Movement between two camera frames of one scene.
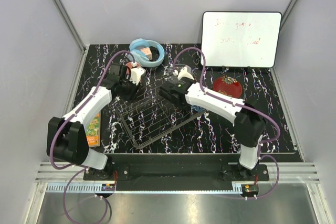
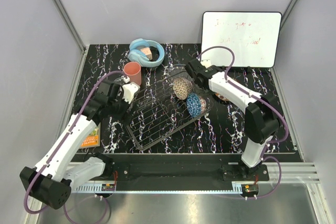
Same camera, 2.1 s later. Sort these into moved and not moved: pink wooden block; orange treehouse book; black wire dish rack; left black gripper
Moved: left black gripper
Not moved: orange treehouse book; pink wooden block; black wire dish rack
